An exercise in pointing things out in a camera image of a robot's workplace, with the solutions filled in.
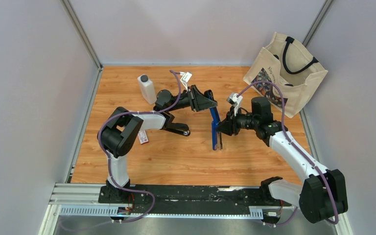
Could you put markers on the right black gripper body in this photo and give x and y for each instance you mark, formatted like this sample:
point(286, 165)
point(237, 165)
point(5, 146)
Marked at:
point(245, 121)

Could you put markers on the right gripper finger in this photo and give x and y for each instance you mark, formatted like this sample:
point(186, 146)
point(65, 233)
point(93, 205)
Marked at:
point(229, 121)
point(226, 129)

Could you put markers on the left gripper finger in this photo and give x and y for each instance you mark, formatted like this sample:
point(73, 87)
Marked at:
point(204, 96)
point(201, 106)

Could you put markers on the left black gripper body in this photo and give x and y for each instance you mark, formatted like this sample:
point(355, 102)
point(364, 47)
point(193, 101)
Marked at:
point(193, 100)

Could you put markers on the blue stapler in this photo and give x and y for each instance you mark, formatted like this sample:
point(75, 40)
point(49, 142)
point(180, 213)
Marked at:
point(215, 135)

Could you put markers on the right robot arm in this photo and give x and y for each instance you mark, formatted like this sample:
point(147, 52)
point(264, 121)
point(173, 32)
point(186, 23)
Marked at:
point(323, 193)

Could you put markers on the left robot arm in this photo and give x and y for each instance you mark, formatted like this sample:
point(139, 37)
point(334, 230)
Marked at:
point(118, 135)

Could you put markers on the black stapler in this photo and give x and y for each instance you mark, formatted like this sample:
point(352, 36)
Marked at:
point(178, 128)

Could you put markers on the white plastic bottle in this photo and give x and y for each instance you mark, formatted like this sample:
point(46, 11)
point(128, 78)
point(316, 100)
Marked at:
point(147, 89)

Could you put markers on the red white staple box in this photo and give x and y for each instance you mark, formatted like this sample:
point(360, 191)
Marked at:
point(143, 138)

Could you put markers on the beige canvas tote bag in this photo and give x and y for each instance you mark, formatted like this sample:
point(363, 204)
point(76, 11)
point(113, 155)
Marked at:
point(286, 73)

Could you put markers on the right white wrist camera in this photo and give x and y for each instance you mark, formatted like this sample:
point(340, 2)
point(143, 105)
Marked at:
point(235, 100)

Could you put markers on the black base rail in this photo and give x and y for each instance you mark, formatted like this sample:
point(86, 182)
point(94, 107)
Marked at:
point(185, 199)

